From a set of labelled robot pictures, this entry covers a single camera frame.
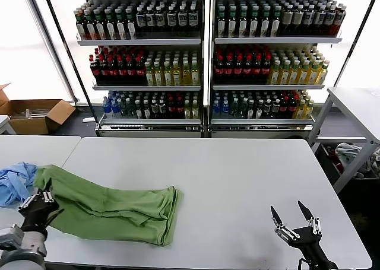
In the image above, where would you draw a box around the black clothes crate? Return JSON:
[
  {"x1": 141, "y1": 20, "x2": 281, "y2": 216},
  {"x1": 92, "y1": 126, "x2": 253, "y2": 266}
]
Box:
[{"x1": 314, "y1": 142, "x2": 380, "y2": 181}]

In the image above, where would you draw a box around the white slanted window beam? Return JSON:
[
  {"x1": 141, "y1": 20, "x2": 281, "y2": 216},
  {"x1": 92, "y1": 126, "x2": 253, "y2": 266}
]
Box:
[{"x1": 25, "y1": 0, "x2": 81, "y2": 107}]

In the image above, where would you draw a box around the brown-capped tea bottle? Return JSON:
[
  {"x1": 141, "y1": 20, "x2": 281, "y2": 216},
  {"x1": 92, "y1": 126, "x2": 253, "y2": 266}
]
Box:
[{"x1": 75, "y1": 11, "x2": 87, "y2": 41}]

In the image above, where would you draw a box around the beige-labelled dark drink bottle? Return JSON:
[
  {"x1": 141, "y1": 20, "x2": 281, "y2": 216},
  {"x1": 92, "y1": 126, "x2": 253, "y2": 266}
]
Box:
[
  {"x1": 281, "y1": 4, "x2": 294, "y2": 37},
  {"x1": 293, "y1": 4, "x2": 305, "y2": 37}
]

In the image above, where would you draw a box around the green-capped dark tea bottle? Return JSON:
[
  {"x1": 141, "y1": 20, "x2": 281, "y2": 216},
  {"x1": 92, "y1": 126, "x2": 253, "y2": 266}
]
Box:
[
  {"x1": 84, "y1": 10, "x2": 96, "y2": 41},
  {"x1": 271, "y1": 6, "x2": 283, "y2": 39},
  {"x1": 125, "y1": 9, "x2": 137, "y2": 41},
  {"x1": 260, "y1": 6, "x2": 271, "y2": 39},
  {"x1": 104, "y1": 9, "x2": 116, "y2": 41},
  {"x1": 115, "y1": 9, "x2": 127, "y2": 41},
  {"x1": 216, "y1": 6, "x2": 227, "y2": 39},
  {"x1": 94, "y1": 9, "x2": 106, "y2": 41},
  {"x1": 238, "y1": 6, "x2": 249, "y2": 39},
  {"x1": 249, "y1": 6, "x2": 261, "y2": 39},
  {"x1": 227, "y1": 6, "x2": 239, "y2": 39}
]

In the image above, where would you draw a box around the grey side table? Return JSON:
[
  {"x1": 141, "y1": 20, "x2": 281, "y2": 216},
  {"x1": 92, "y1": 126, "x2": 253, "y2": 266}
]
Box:
[{"x1": 308, "y1": 86, "x2": 380, "y2": 194}]

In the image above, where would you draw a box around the grey beverage shelf rack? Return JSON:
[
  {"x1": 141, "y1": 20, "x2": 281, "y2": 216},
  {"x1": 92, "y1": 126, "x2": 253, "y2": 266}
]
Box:
[
  {"x1": 59, "y1": 0, "x2": 210, "y2": 139},
  {"x1": 208, "y1": 0, "x2": 343, "y2": 139}
]

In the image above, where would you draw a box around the yellow juice bottle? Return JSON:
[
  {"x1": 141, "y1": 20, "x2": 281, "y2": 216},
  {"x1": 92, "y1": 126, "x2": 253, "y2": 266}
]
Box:
[
  {"x1": 182, "y1": 61, "x2": 192, "y2": 87},
  {"x1": 281, "y1": 60, "x2": 292, "y2": 86},
  {"x1": 145, "y1": 62, "x2": 156, "y2": 87},
  {"x1": 271, "y1": 60, "x2": 283, "y2": 86},
  {"x1": 300, "y1": 60, "x2": 311, "y2": 86},
  {"x1": 173, "y1": 61, "x2": 183, "y2": 87},
  {"x1": 290, "y1": 60, "x2": 302, "y2": 86},
  {"x1": 191, "y1": 61, "x2": 201, "y2": 87},
  {"x1": 317, "y1": 60, "x2": 331, "y2": 86},
  {"x1": 309, "y1": 60, "x2": 321, "y2": 86},
  {"x1": 154, "y1": 62, "x2": 164, "y2": 87},
  {"x1": 164, "y1": 62, "x2": 174, "y2": 87}
]

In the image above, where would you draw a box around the patterned dark garment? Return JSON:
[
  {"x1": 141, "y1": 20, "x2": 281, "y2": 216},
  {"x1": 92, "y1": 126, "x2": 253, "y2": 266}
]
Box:
[{"x1": 370, "y1": 147, "x2": 380, "y2": 176}]

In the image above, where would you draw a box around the red garment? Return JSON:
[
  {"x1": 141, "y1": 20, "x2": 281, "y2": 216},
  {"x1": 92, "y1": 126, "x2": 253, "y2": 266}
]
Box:
[{"x1": 326, "y1": 146, "x2": 344, "y2": 172}]

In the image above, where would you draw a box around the green polo shirt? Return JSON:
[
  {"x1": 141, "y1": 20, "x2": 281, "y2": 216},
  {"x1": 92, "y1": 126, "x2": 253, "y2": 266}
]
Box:
[{"x1": 34, "y1": 164, "x2": 183, "y2": 247}]

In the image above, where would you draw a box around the white furniture corner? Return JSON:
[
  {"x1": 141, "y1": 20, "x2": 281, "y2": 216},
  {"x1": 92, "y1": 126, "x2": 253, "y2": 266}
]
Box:
[{"x1": 0, "y1": 115, "x2": 16, "y2": 136}]

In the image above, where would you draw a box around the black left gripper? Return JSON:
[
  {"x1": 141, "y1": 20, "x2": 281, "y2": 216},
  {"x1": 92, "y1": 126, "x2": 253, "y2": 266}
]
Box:
[{"x1": 18, "y1": 183, "x2": 60, "y2": 232}]

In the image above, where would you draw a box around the black slanted frame pole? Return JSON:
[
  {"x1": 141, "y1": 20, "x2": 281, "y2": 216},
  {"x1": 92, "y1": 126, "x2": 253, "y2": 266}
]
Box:
[
  {"x1": 332, "y1": 0, "x2": 380, "y2": 88},
  {"x1": 40, "y1": 0, "x2": 102, "y2": 127}
]

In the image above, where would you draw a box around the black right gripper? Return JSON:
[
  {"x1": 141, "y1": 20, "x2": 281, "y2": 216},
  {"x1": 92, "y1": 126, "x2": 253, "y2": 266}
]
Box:
[{"x1": 270, "y1": 200, "x2": 327, "y2": 263}]

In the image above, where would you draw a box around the white-labelled dark drink bottle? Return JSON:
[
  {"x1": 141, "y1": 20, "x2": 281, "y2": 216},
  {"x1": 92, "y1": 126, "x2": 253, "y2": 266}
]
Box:
[
  {"x1": 146, "y1": 5, "x2": 158, "y2": 40},
  {"x1": 325, "y1": 4, "x2": 337, "y2": 37},
  {"x1": 136, "y1": 5, "x2": 147, "y2": 40},
  {"x1": 178, "y1": 5, "x2": 189, "y2": 40},
  {"x1": 157, "y1": 5, "x2": 168, "y2": 40},
  {"x1": 188, "y1": 4, "x2": 200, "y2": 40},
  {"x1": 315, "y1": 4, "x2": 327, "y2": 37},
  {"x1": 167, "y1": 5, "x2": 179, "y2": 40},
  {"x1": 304, "y1": 4, "x2": 316, "y2": 37}
]

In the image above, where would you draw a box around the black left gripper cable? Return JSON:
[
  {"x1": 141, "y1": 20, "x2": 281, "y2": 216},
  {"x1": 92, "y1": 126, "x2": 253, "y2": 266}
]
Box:
[{"x1": 46, "y1": 208, "x2": 65, "y2": 227}]

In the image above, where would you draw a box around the crumpled light blue garment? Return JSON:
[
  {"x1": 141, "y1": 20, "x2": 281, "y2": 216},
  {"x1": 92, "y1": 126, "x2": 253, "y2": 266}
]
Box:
[{"x1": 0, "y1": 161, "x2": 39, "y2": 208}]

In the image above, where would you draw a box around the open cardboard box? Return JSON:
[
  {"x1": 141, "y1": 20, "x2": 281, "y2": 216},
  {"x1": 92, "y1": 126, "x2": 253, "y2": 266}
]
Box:
[{"x1": 0, "y1": 83, "x2": 77, "y2": 136}]

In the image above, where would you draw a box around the grey white garment pile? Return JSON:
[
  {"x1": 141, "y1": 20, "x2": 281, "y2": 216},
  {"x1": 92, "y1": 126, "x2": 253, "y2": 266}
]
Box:
[{"x1": 334, "y1": 142, "x2": 372, "y2": 176}]

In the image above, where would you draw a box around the red drink bottle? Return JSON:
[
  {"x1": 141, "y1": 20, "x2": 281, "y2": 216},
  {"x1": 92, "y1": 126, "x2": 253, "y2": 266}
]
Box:
[{"x1": 334, "y1": 4, "x2": 348, "y2": 37}]

